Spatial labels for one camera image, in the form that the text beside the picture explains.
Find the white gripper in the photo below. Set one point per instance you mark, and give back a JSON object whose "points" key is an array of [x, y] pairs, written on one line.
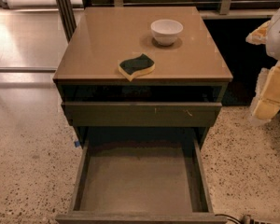
{"points": [[279, 36]]}

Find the green yellow sponge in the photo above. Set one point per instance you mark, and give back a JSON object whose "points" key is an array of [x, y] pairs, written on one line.
{"points": [[136, 67]]}

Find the brown drawer cabinet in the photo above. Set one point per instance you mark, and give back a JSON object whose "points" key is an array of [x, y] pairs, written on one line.
{"points": [[190, 70]]}

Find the white ceramic bowl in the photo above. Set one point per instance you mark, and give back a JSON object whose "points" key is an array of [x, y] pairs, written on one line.
{"points": [[166, 32]]}

